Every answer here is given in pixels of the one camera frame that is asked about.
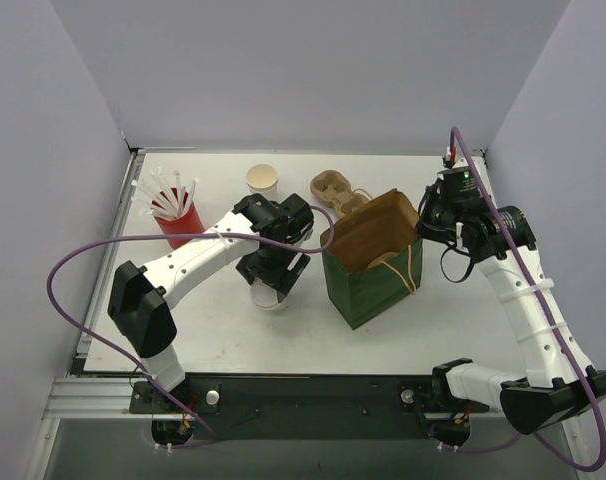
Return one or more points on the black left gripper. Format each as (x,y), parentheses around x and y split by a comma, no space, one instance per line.
(271,272)

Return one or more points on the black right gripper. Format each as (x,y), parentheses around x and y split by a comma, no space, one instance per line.
(434,226)

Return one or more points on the white paper coffee cup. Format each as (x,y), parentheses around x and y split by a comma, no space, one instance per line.
(266,298)

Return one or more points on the green brown paper bag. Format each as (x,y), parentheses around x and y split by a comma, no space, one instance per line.
(387,223)

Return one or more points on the brown pulp cup carrier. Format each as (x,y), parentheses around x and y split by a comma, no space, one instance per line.
(383,258)

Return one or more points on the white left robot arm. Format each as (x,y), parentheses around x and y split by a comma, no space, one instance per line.
(258,235)

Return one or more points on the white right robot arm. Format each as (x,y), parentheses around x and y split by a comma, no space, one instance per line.
(502,246)

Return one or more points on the red straw holder cup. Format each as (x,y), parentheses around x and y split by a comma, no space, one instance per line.
(189,222)

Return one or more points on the white wrapped straws bundle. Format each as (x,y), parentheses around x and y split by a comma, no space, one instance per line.
(168,196)

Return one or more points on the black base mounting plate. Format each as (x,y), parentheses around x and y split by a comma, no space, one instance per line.
(318,407)

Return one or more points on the aluminium frame rail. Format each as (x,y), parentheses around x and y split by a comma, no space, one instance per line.
(88,398)

